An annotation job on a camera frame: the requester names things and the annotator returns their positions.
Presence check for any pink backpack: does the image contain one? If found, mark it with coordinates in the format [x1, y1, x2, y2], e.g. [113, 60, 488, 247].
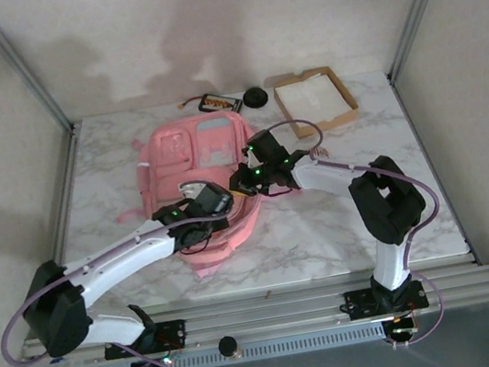
[101, 109, 273, 292]

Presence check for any stars and stripes pouch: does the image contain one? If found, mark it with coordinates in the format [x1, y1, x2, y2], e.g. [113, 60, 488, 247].
[308, 144, 331, 161]

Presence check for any black round cap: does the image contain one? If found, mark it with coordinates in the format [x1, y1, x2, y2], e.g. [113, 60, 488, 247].
[242, 86, 269, 110]

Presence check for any brown cardboard tray box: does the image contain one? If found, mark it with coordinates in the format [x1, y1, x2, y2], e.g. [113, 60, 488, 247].
[270, 63, 362, 143]

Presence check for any white paper sheet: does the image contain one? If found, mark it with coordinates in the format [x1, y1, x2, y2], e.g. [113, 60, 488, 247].
[277, 72, 352, 126]

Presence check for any black knob on brass stem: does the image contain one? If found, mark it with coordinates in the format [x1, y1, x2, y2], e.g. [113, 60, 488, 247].
[216, 332, 244, 364]

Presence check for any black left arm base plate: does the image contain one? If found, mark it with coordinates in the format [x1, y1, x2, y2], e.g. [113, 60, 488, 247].
[100, 317, 190, 361]

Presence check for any aluminium rail frame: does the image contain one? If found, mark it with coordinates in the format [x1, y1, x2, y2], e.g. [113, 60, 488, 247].
[13, 249, 489, 367]

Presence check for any aluminium side rail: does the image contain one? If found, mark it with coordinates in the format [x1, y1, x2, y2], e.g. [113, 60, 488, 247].
[8, 123, 112, 338]

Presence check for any grey slotted cable duct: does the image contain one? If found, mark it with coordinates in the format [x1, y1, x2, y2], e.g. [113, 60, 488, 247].
[100, 322, 388, 367]

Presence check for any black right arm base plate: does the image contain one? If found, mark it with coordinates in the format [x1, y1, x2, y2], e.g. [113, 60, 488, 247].
[343, 278, 429, 322]

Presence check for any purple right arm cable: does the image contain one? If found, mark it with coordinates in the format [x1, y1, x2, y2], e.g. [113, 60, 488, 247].
[265, 98, 461, 365]

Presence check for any aluminium frame post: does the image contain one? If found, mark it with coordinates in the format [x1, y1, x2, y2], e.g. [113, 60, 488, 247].
[0, 0, 78, 144]
[375, 0, 480, 84]

